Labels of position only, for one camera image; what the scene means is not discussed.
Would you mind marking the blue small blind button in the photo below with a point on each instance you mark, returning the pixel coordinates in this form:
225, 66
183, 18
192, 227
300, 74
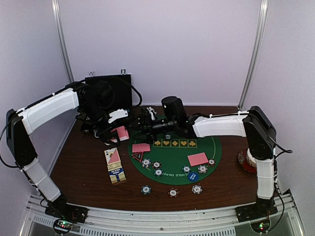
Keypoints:
193, 176

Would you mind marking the blue green chip stack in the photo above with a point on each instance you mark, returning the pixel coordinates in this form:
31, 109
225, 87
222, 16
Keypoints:
145, 189

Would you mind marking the black red triangular button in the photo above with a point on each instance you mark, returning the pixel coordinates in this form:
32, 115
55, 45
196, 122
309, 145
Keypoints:
138, 156

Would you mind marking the ace of spades card pack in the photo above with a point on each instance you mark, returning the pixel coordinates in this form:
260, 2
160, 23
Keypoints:
112, 159

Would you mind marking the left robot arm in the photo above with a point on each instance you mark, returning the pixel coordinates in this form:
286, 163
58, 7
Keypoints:
31, 131

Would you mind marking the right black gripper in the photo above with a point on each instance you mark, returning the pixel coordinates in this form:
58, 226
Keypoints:
143, 120

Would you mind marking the blue pink chip stack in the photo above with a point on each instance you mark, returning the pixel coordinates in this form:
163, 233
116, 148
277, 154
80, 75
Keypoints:
197, 189

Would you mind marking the red black 100 chip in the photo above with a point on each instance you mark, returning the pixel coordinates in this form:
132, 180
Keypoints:
156, 165

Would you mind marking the pink backed card deck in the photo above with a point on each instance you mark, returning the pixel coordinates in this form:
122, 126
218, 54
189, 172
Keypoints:
122, 133

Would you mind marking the round green poker mat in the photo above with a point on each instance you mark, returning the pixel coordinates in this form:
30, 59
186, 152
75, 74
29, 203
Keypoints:
173, 155

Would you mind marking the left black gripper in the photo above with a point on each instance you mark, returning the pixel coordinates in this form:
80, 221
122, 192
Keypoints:
105, 137

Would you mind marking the blue yellow card box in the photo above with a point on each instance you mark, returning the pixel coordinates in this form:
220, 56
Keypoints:
117, 175

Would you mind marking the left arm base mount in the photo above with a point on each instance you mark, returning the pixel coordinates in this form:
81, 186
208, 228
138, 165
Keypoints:
66, 212

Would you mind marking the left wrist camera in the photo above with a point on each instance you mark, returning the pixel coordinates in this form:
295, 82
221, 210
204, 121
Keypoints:
117, 114

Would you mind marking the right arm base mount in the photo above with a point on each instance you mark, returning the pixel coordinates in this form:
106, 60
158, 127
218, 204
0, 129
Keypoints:
254, 211

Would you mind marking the aluminium front rail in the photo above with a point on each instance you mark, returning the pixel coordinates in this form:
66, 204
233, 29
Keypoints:
207, 222

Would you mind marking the blue pink chips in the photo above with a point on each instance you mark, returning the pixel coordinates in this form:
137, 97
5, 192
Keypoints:
146, 163
202, 169

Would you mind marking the pink cards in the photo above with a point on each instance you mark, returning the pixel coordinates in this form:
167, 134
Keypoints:
197, 159
143, 147

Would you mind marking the black poker chip case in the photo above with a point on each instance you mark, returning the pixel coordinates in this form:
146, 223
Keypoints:
111, 93

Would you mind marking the right aluminium frame post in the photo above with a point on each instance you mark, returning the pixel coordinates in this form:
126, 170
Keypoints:
260, 29

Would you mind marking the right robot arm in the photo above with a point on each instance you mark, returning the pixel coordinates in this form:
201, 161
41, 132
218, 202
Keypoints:
252, 124

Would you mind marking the aluminium frame post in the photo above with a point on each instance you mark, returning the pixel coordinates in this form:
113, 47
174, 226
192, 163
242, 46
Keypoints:
62, 43
260, 29

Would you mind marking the red black chip stack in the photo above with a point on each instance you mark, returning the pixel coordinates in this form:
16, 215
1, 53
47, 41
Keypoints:
173, 192

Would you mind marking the left aluminium frame post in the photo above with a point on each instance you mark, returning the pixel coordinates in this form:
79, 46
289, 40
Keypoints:
62, 43

